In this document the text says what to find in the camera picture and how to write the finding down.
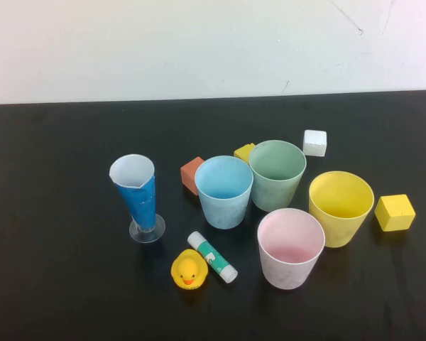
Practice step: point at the light blue plastic cup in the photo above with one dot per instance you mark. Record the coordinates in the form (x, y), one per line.
(222, 213)

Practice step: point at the light green plastic cup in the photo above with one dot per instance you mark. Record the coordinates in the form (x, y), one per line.
(273, 195)

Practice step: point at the yellow plastic cup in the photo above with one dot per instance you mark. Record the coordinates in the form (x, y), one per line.
(337, 231)

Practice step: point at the orange cube block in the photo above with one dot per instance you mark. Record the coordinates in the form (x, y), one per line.
(190, 174)

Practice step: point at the chipped yellow cube block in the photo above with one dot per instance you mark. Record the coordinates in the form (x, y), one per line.
(242, 152)

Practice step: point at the clear flute glass blue paper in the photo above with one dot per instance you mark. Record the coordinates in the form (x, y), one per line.
(138, 202)

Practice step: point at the white green glue stick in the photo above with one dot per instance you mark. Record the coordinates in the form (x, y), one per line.
(213, 257)

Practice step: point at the yellow rubber duck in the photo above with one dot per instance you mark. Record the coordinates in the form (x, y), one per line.
(189, 271)

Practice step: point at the white cube block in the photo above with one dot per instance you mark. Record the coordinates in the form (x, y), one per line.
(315, 144)

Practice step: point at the pink plastic cup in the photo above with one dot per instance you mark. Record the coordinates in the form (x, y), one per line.
(287, 273)

